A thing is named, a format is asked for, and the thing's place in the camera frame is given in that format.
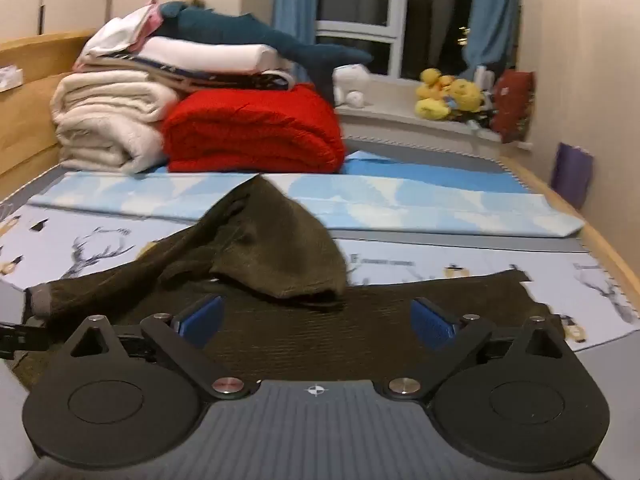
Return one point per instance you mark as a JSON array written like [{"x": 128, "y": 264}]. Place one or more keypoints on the wooden bed frame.
[{"x": 30, "y": 110}]

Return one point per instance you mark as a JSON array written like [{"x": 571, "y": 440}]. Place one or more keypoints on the white plush toy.
[{"x": 350, "y": 82}]

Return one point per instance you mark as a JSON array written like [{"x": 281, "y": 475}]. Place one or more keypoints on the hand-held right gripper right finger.
[{"x": 432, "y": 323}]

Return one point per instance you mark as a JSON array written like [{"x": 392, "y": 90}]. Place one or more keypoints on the cream folded blanket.
[{"x": 100, "y": 120}]

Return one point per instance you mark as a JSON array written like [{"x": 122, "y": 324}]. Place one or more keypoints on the blue curtain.
[
  {"x": 295, "y": 0},
  {"x": 492, "y": 10}
]

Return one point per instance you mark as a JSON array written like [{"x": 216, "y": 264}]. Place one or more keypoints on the white folded cloth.
[{"x": 115, "y": 35}]

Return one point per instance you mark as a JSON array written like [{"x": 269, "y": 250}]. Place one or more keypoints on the white folded pillow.
[{"x": 210, "y": 55}]

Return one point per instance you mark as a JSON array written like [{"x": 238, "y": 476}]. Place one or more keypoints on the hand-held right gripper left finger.
[{"x": 200, "y": 321}]

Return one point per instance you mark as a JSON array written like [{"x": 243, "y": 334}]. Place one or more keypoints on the white windowsill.
[{"x": 400, "y": 121}]

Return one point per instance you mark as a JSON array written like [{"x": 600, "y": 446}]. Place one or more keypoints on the red cushion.
[{"x": 515, "y": 105}]

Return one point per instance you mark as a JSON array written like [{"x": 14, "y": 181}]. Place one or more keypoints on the purple bag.
[{"x": 572, "y": 175}]

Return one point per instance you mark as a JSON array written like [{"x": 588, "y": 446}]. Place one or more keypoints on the yellow bear plush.
[{"x": 467, "y": 95}]

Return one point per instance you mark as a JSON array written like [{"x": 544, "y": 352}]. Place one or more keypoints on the light blue folded sheet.
[{"x": 400, "y": 200}]

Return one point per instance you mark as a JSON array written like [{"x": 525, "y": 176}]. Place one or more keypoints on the white framed window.
[{"x": 400, "y": 10}]

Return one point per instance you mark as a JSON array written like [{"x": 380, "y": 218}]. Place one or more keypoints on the red folded blanket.
[{"x": 250, "y": 125}]

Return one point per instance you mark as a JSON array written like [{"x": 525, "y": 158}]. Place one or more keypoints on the blue shark plush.
[{"x": 225, "y": 27}]

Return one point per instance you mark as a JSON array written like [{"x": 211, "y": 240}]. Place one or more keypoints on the yellow duck plush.
[
  {"x": 432, "y": 80},
  {"x": 432, "y": 108}
]

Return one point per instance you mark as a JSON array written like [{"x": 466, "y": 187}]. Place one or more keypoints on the tissue box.
[{"x": 10, "y": 78}]

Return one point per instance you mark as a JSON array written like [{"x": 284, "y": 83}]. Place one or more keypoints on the deer printed bed sheet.
[{"x": 450, "y": 260}]

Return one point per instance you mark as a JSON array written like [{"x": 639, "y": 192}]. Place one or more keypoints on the patterned folded blanket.
[{"x": 225, "y": 80}]

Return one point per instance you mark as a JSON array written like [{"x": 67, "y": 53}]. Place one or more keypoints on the white bottle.
[{"x": 484, "y": 79}]

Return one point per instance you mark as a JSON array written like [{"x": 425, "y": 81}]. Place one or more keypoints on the pink cloth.
[{"x": 151, "y": 17}]

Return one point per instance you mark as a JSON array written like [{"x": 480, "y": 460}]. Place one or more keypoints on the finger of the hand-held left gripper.
[{"x": 20, "y": 336}]

